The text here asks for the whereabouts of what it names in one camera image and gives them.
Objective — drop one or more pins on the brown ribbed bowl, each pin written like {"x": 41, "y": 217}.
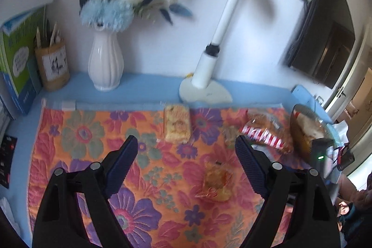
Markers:
{"x": 327, "y": 130}

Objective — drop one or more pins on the small clear pastry packet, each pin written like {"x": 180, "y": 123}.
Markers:
{"x": 216, "y": 181}

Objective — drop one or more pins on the white blue paper cover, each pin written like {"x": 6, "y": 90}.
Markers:
{"x": 23, "y": 4}

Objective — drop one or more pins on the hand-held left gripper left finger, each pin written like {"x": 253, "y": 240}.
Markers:
{"x": 122, "y": 163}

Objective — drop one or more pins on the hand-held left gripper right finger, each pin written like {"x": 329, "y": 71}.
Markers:
{"x": 250, "y": 166}

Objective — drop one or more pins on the black wall television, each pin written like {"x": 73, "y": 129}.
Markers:
{"x": 319, "y": 41}

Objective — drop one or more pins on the person's dark clothing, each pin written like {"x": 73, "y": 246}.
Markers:
{"x": 357, "y": 224}

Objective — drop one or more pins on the yellow cracker packet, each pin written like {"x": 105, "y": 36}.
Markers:
{"x": 176, "y": 126}

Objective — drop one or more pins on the floral orange mat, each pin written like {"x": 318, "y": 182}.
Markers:
{"x": 87, "y": 131}

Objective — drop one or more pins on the red striped bread packet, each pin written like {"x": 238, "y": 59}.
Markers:
{"x": 264, "y": 131}

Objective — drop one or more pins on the white tissue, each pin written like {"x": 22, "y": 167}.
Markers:
{"x": 4, "y": 210}

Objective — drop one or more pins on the white door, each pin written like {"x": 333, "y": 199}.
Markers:
{"x": 360, "y": 62}

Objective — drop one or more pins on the white pen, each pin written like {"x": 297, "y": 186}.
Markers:
{"x": 54, "y": 33}

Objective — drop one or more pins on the brown pen holder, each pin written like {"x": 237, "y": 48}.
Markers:
{"x": 52, "y": 68}

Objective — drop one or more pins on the white ribbed vase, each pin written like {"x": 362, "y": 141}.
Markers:
{"x": 106, "y": 62}

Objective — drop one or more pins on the white desk lamp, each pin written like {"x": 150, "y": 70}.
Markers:
{"x": 209, "y": 62}

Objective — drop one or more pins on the person's right forearm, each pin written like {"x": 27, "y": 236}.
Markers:
{"x": 354, "y": 187}

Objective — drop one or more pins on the black remote control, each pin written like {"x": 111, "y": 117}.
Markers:
{"x": 8, "y": 160}

